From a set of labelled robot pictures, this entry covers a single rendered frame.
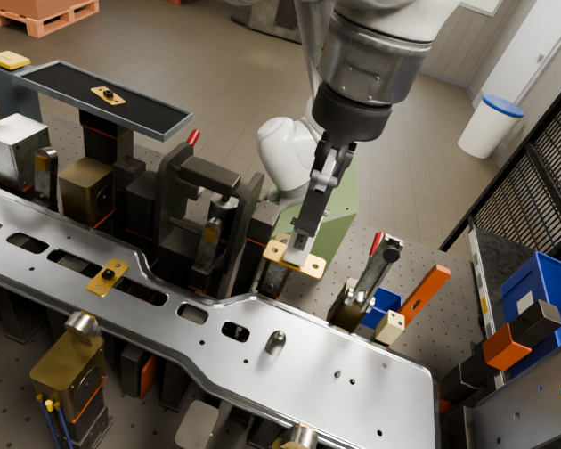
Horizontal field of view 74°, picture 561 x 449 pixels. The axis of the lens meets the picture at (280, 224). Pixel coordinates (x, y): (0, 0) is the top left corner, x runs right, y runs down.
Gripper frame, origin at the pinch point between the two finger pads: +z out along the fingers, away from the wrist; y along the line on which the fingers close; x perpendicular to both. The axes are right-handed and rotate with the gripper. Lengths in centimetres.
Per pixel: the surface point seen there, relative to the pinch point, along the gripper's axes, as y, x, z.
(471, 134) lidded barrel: -408, 130, 116
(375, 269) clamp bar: -17.5, 14.7, 15.8
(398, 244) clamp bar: -18.4, 16.2, 9.0
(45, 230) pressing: -6, -49, 28
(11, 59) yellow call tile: -34, -80, 11
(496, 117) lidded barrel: -400, 140, 88
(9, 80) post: -31, -78, 14
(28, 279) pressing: 5, -43, 28
